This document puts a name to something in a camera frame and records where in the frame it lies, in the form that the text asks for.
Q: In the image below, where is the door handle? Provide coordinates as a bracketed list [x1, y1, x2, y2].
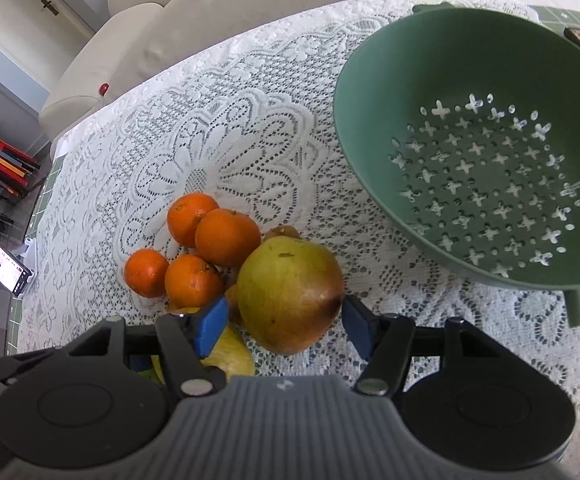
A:
[40, 0, 59, 16]

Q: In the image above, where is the small red ball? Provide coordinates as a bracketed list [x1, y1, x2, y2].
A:
[99, 82, 109, 96]

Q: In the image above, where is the orange mandarin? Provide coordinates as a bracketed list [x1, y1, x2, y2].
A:
[166, 193, 218, 248]
[123, 248, 170, 298]
[194, 208, 262, 268]
[164, 254, 224, 311]

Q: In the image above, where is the green colander bowl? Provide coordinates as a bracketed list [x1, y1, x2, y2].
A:
[333, 3, 580, 326]

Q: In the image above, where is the yellow apple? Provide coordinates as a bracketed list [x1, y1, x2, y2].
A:
[154, 308, 254, 382]

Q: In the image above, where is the white lace tablecloth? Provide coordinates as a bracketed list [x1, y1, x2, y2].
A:
[7, 0, 580, 478]

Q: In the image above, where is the small brown fruit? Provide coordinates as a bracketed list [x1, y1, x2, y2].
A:
[263, 224, 301, 242]

